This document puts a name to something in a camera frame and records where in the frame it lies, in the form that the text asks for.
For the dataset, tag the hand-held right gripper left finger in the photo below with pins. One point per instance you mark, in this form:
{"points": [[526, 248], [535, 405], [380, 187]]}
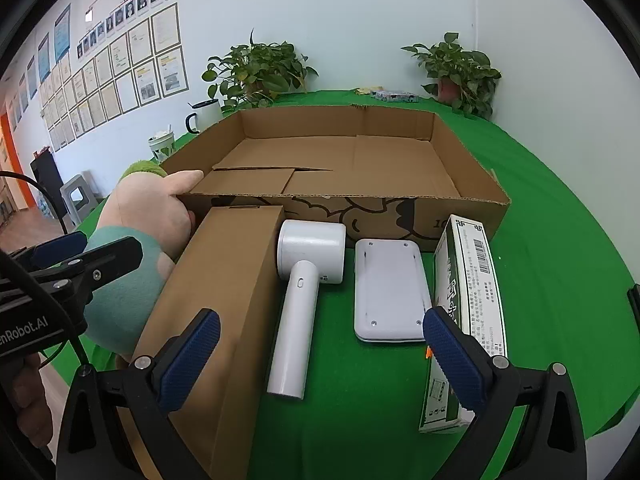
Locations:
{"points": [[192, 355]]}

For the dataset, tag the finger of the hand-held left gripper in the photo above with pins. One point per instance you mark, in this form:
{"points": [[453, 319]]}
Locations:
{"points": [[110, 260], [55, 250]]}

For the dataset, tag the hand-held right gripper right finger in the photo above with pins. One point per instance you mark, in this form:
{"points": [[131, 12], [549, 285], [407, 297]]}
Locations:
{"points": [[450, 355]]}

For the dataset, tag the brown cardboard box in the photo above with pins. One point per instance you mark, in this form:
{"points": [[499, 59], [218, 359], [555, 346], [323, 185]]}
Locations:
{"points": [[220, 280]]}

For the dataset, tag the white hair dryer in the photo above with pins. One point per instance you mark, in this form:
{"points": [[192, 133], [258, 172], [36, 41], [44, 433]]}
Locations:
{"points": [[295, 320]]}

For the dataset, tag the large cardboard box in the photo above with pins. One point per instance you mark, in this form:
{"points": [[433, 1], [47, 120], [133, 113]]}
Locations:
{"points": [[390, 170]]}

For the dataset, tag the person's left hand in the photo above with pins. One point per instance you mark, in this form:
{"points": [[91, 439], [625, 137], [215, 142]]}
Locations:
{"points": [[30, 400]]}

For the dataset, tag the grey plastic stool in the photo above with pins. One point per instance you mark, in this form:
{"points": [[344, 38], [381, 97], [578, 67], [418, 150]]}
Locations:
{"points": [[77, 197]]}

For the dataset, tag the black cabinet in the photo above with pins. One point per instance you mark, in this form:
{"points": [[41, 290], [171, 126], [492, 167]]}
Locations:
{"points": [[46, 175]]}

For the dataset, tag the green and white carton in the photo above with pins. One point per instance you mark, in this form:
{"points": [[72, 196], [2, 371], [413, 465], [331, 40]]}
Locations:
{"points": [[480, 280]]}

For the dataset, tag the white flat plastic device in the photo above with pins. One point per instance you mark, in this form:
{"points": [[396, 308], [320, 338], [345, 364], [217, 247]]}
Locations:
{"points": [[390, 290]]}

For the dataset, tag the small green and white cup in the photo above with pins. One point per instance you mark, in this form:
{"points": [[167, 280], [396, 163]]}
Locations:
{"points": [[161, 147]]}

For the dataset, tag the white mug with black rim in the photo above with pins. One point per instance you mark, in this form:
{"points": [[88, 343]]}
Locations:
{"points": [[207, 116]]}

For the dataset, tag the bushy potted plant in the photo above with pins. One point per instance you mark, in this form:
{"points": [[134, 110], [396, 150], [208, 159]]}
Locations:
{"points": [[260, 67]]}

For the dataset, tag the blue patterned packet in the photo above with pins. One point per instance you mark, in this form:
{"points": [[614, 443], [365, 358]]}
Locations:
{"points": [[395, 95]]}

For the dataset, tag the yellow packet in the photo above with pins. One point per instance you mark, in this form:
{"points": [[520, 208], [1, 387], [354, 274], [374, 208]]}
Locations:
{"points": [[362, 91]]}

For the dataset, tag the potted plant in red pot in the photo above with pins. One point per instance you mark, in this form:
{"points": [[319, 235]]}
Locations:
{"points": [[460, 72]]}

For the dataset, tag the wall of framed certificates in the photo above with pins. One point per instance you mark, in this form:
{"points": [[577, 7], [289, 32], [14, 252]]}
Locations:
{"points": [[125, 67]]}

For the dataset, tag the blue wall poster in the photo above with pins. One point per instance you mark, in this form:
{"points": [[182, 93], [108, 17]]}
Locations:
{"points": [[62, 32]]}

